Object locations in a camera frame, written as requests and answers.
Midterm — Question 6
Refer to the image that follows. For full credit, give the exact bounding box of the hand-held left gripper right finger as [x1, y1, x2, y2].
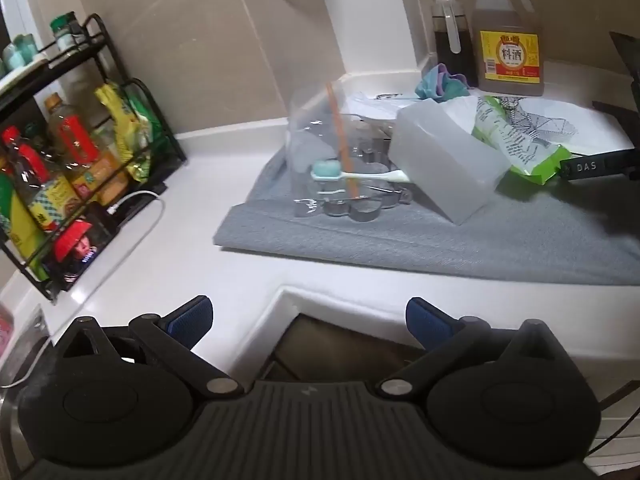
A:
[375, 297, 573, 403]

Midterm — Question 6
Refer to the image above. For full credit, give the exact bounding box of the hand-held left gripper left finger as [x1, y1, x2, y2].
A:
[52, 295, 246, 403]

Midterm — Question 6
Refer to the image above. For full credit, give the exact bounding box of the green and white packet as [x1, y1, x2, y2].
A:
[472, 96, 572, 187]

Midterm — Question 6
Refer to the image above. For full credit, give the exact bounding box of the blue purple cloth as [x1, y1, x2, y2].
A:
[415, 62, 471, 101]

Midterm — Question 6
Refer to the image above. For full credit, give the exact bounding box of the black appliance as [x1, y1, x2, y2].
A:
[592, 31, 640, 128]

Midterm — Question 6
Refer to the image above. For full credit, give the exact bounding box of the grey fabric mat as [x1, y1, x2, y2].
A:
[214, 125, 640, 287]

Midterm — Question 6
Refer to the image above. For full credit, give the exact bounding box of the white tissue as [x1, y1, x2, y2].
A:
[442, 96, 483, 136]

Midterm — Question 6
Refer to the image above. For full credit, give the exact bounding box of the cooking wine jug yellow cap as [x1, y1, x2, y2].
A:
[472, 0, 546, 97]

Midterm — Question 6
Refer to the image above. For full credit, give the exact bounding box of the translucent white plastic box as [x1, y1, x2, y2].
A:
[389, 101, 508, 225]

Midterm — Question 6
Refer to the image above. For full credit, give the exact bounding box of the teal-head white toothbrush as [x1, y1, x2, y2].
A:
[310, 159, 413, 183]

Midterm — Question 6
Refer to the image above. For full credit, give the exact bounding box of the dark soy sauce bottle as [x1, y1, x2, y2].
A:
[431, 0, 478, 88]

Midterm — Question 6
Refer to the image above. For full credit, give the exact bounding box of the orange stick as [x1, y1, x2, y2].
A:
[325, 82, 361, 201]

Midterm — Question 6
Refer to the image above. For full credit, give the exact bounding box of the yellow-green bottle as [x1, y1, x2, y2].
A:
[0, 170, 46, 266]

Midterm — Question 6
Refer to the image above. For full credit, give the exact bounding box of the yellow seasoning packet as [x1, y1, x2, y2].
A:
[95, 84, 151, 181]

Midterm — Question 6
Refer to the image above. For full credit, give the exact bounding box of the red-cap sauce bottle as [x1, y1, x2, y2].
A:
[2, 127, 76, 231]

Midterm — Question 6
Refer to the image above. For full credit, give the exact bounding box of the orange-cap bottle red label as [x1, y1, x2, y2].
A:
[42, 92, 121, 196]

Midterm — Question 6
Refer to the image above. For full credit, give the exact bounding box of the green seasoning packet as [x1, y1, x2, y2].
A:
[125, 85, 153, 136]

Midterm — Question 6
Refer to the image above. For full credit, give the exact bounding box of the clear plastic container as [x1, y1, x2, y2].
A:
[286, 82, 401, 211]

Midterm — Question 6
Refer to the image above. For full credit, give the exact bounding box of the green-cap spice jar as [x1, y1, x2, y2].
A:
[50, 11, 83, 53]

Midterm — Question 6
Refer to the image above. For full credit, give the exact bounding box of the white charging cable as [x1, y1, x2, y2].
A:
[65, 190, 167, 293]

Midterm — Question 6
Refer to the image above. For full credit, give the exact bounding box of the black wire spice rack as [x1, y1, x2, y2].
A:
[0, 14, 188, 303]

